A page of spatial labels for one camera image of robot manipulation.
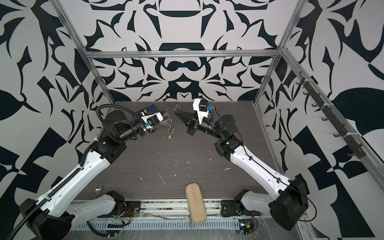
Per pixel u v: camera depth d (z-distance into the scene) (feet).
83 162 1.49
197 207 2.38
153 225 2.54
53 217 1.28
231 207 2.44
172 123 1.86
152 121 1.66
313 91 2.12
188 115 1.80
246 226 2.33
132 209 2.39
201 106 1.58
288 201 1.25
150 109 3.75
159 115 1.75
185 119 1.92
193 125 1.77
